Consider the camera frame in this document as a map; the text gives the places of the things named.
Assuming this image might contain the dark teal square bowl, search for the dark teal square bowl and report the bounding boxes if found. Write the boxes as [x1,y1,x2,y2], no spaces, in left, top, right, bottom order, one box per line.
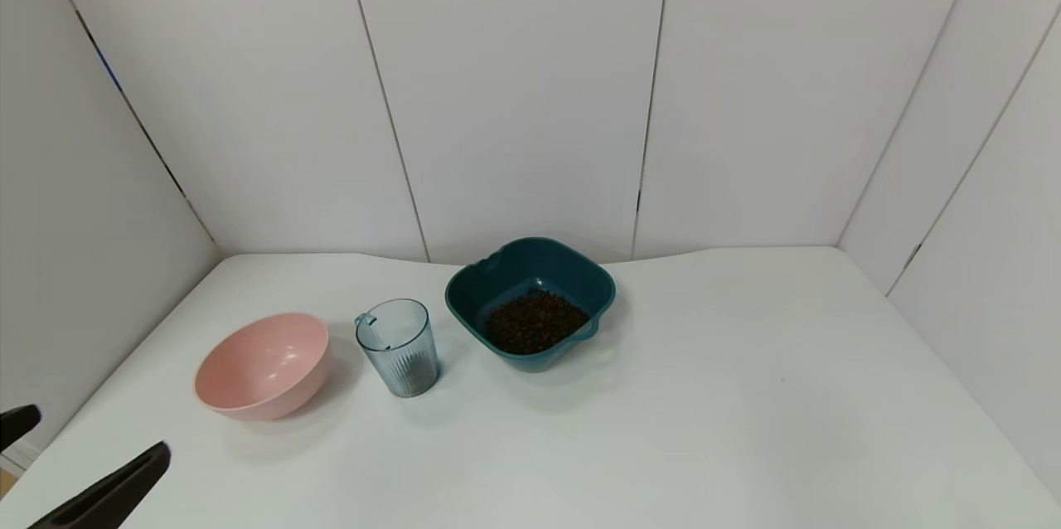
[444,236,617,373]

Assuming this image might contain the pink bowl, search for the pink bowl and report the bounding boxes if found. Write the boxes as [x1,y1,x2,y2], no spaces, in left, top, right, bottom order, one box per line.
[195,313,332,422]

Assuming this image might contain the brown solid granules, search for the brown solid granules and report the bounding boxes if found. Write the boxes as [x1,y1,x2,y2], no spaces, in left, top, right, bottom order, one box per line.
[485,289,591,356]

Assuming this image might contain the ribbed transparent teal cup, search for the ribbed transparent teal cup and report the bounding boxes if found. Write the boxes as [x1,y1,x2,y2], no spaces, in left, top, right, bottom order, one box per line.
[355,298,438,399]

